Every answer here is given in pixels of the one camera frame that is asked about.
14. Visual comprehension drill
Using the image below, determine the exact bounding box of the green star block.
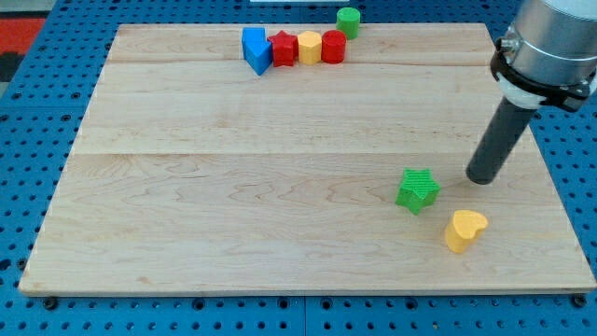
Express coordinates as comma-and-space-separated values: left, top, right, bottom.
396, 168, 441, 215

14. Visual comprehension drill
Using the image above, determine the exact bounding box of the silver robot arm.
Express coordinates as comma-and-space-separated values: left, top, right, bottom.
491, 0, 596, 112

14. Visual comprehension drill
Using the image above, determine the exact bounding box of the red star block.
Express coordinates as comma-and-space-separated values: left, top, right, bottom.
267, 30, 299, 67

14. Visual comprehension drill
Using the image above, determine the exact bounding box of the yellow heart block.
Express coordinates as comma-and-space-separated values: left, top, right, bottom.
444, 210, 489, 254

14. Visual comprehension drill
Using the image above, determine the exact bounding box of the wooden board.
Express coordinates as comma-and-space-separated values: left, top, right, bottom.
19, 23, 596, 297

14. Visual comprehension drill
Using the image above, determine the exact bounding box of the blue arrow block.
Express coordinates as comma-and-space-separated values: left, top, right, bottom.
241, 27, 273, 76

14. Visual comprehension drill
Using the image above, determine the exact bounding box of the yellow hexagon block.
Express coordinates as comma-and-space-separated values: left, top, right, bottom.
298, 31, 322, 65

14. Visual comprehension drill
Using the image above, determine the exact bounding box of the red cylinder block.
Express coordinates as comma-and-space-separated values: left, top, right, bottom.
321, 30, 347, 63

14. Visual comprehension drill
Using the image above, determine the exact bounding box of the green cylinder block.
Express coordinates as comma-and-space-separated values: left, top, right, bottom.
336, 7, 361, 40

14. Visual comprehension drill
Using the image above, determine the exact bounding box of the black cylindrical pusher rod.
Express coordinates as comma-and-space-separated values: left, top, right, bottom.
465, 97, 535, 185

